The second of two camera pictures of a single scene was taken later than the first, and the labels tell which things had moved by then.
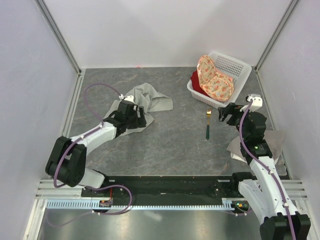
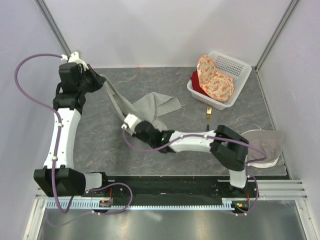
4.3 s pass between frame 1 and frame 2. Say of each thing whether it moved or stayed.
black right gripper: moved
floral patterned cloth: stayed
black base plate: stayed
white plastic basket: stayed
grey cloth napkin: moved
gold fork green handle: stayed
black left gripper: moved
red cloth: stayed
